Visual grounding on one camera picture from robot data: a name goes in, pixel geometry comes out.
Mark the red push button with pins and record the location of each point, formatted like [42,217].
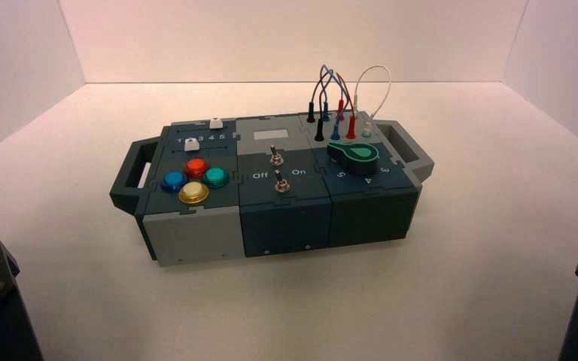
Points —
[196,167]

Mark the blue push button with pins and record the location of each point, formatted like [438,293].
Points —
[174,181]

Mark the grey and teal control box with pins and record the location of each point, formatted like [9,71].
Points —
[284,224]

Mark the metal toggle switch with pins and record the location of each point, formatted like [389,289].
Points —
[281,185]
[275,158]

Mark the black green rotary knob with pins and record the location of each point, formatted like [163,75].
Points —
[356,155]

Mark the small grey display screen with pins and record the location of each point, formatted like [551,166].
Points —
[271,134]

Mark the yellow push button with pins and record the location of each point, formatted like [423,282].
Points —
[193,192]

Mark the white slider knob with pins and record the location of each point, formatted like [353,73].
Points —
[215,123]
[191,144]

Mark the green push button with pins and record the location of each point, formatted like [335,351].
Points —
[215,177]

